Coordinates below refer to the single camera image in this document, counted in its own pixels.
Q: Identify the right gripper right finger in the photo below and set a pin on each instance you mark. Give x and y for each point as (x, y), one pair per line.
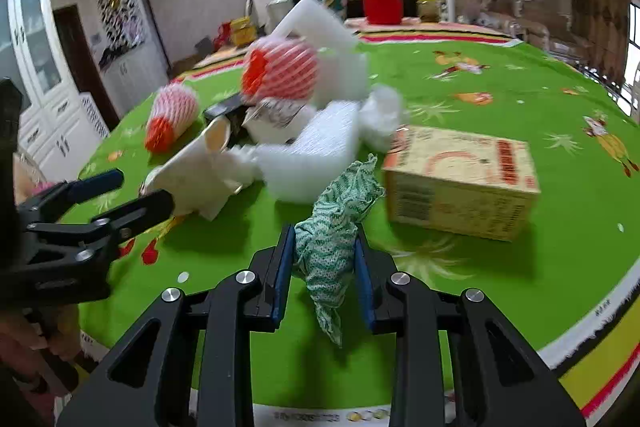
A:
(499, 378)

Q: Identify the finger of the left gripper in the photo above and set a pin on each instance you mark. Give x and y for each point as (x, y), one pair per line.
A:
(51, 204)
(125, 216)

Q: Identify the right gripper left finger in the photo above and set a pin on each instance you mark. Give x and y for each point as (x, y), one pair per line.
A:
(186, 360)

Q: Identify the white printed paper bag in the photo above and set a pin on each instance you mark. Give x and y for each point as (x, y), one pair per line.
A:
(222, 160)

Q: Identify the small pink foam fruit net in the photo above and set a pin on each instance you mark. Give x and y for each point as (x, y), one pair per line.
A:
(174, 110)

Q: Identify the green patterned wrapper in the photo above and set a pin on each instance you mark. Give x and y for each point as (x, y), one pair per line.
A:
(325, 242)

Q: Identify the yellow cardboard box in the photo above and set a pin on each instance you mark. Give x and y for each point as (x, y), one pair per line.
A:
(460, 182)

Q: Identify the black carton box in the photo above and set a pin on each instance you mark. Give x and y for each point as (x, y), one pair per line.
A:
(234, 110)

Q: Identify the large pink foam fruit net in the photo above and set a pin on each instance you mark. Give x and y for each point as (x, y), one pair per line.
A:
(276, 67)

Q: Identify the white L-shaped foam block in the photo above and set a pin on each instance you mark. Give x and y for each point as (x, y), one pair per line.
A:
(297, 150)

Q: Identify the white square foam block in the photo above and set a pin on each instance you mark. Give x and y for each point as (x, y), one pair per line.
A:
(320, 26)

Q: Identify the person left hand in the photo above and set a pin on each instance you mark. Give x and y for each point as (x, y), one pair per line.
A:
(20, 339)

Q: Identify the white cabinet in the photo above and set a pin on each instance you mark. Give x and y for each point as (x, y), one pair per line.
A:
(55, 130)

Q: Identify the green cartoon tablecloth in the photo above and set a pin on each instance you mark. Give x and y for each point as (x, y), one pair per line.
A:
(196, 254)

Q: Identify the yellow lidded jar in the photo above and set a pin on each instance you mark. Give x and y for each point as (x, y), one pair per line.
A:
(243, 32)

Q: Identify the white ceramic teapot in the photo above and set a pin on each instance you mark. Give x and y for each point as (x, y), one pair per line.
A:
(276, 11)

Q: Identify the small glass jar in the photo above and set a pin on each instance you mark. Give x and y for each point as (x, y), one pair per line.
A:
(428, 10)

